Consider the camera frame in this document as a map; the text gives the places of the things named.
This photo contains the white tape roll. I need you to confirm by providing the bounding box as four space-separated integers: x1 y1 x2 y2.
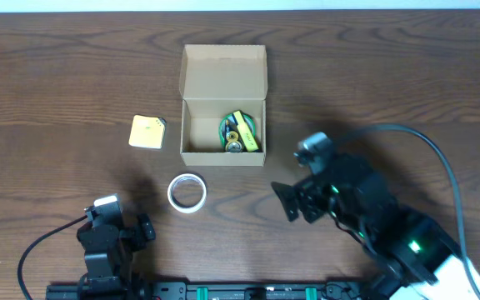
167 173 208 214

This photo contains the yellow highlighter pen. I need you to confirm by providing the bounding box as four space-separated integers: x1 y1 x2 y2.
232 111 260 153

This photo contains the green tape roll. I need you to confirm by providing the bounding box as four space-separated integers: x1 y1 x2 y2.
218 112 262 153

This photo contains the yellow sticky note pad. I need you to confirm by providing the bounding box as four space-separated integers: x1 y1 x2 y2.
128 115 166 149

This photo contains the brown cardboard box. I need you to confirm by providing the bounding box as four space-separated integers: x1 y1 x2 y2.
179 44 268 167

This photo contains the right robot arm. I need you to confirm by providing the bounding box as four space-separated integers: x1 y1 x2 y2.
271 153 480 299

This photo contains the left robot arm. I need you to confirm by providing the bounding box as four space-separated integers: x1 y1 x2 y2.
77 207 156 299

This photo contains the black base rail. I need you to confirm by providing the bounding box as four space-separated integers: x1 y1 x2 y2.
45 282 364 300

